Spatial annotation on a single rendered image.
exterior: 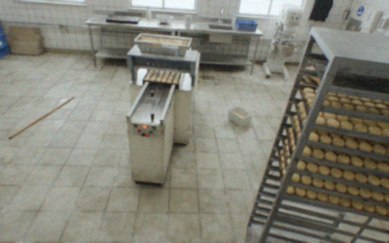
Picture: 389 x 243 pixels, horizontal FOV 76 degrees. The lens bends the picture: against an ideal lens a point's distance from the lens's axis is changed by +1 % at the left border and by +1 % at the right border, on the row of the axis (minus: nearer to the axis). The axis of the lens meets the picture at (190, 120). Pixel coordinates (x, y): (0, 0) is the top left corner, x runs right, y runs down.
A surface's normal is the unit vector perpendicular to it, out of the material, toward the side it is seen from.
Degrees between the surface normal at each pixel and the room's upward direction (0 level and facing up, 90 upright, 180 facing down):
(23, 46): 66
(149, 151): 90
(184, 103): 90
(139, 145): 90
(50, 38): 90
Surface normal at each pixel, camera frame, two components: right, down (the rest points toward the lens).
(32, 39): 0.07, 0.22
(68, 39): 0.04, 0.56
